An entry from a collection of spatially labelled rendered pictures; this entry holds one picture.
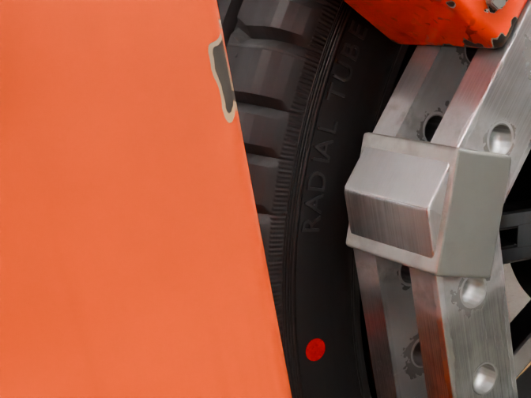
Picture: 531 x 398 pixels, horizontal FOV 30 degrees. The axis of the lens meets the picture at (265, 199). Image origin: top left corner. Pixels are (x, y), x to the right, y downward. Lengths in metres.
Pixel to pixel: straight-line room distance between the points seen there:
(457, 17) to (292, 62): 0.09
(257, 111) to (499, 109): 0.12
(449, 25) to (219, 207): 0.21
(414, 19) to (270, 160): 0.10
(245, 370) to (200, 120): 0.07
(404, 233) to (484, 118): 0.06
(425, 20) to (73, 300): 0.25
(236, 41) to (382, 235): 0.13
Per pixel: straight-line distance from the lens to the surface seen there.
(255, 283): 0.27
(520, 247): 0.63
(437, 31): 0.46
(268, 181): 0.48
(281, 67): 0.48
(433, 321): 0.45
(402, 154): 0.45
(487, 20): 0.44
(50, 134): 0.23
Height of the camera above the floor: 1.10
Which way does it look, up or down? 17 degrees down
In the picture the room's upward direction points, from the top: 11 degrees counter-clockwise
